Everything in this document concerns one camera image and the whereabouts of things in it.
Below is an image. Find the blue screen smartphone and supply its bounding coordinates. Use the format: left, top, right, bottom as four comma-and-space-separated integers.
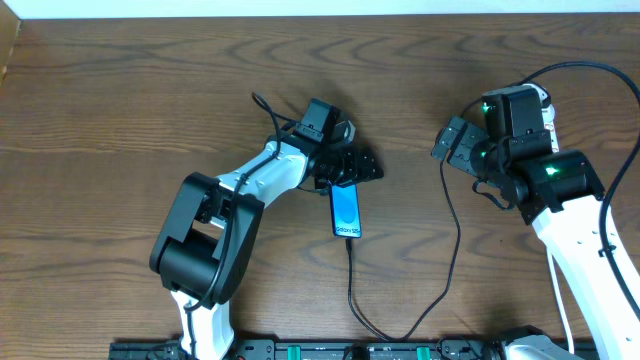
330, 185, 362, 238

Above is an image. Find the white power strip cord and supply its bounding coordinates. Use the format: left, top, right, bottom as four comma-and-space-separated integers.
545, 247, 576, 354

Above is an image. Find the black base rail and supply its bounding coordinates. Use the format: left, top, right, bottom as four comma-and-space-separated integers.
107, 339, 501, 360

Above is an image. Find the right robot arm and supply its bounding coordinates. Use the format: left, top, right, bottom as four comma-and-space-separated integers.
431, 83, 639, 359

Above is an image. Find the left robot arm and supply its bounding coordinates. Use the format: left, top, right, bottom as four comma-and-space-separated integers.
149, 98, 384, 359

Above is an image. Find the white power strip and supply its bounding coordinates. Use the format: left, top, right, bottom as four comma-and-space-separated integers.
542, 105, 559, 153

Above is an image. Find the black charging cable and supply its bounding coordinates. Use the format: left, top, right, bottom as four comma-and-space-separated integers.
344, 94, 501, 343

